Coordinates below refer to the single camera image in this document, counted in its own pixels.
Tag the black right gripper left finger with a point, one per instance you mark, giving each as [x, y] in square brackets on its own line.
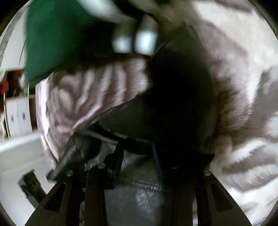
[80, 194]

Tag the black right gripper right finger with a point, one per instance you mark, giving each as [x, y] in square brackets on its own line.
[185, 179]

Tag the black leather jacket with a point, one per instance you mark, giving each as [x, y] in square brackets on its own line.
[177, 114]

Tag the green striped jacket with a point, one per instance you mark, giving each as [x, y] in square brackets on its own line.
[62, 35]

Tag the white cabinet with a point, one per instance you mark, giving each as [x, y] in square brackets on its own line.
[17, 116]

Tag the floral white bed blanket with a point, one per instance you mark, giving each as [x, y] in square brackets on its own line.
[240, 49]

